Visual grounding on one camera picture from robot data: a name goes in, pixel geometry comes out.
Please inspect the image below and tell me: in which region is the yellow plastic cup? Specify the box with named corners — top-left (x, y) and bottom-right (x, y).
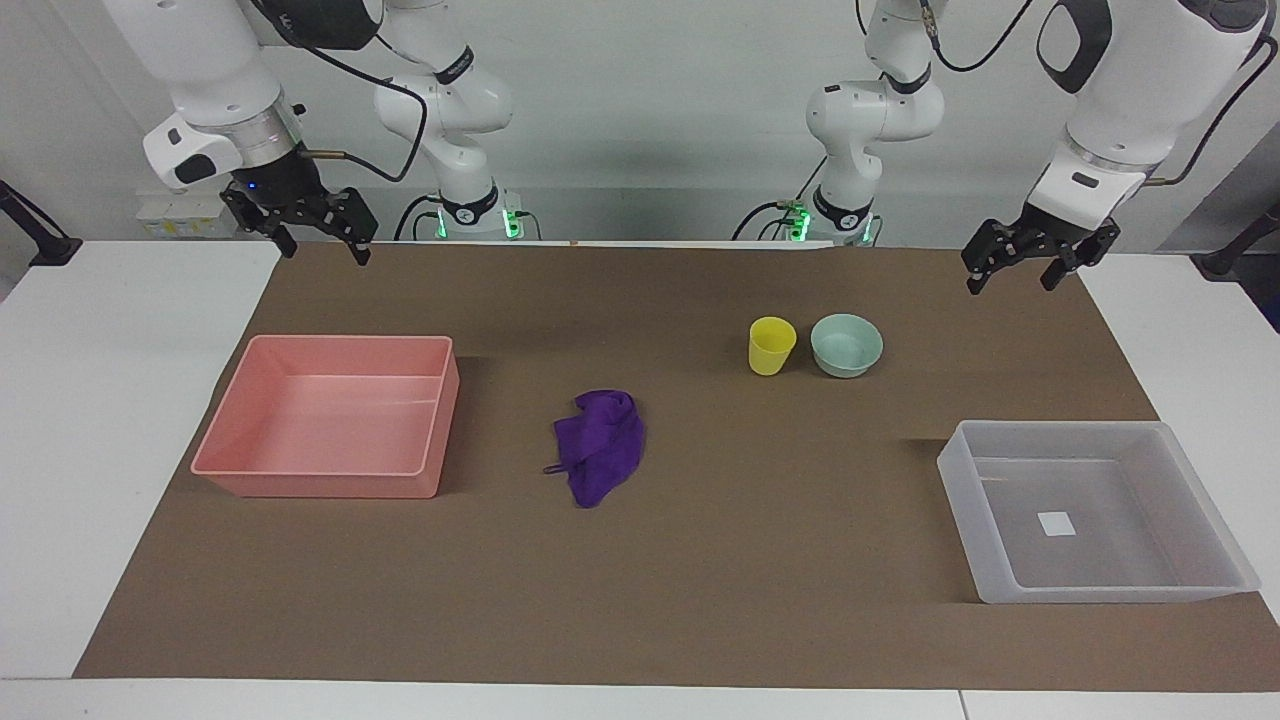
top-left (748, 316), bottom-right (798, 378)

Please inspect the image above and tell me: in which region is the light green bowl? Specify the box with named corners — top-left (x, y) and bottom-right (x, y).
top-left (810, 313), bottom-right (885, 380)

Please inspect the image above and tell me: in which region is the purple cloth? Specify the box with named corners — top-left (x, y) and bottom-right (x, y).
top-left (543, 389), bottom-right (646, 510)

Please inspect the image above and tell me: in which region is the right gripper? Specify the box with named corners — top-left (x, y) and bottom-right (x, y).
top-left (220, 148), bottom-right (380, 267)

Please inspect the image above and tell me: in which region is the pink plastic box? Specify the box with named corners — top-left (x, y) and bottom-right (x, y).
top-left (190, 334), bottom-right (462, 500)

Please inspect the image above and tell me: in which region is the black cable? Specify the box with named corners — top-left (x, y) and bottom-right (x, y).
top-left (393, 193), bottom-right (443, 242)
top-left (731, 155), bottom-right (831, 242)
top-left (855, 0), bottom-right (1033, 74)
top-left (1143, 35), bottom-right (1280, 188)
top-left (255, 0), bottom-right (430, 185)

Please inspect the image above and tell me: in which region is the black stand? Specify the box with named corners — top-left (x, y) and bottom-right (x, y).
top-left (0, 179), bottom-right (83, 268)
top-left (1188, 200), bottom-right (1280, 282)

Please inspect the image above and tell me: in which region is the clear plastic box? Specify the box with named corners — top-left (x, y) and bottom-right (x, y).
top-left (936, 419), bottom-right (1262, 605)

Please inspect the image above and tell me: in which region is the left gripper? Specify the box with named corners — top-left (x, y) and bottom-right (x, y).
top-left (961, 204), bottom-right (1122, 296)

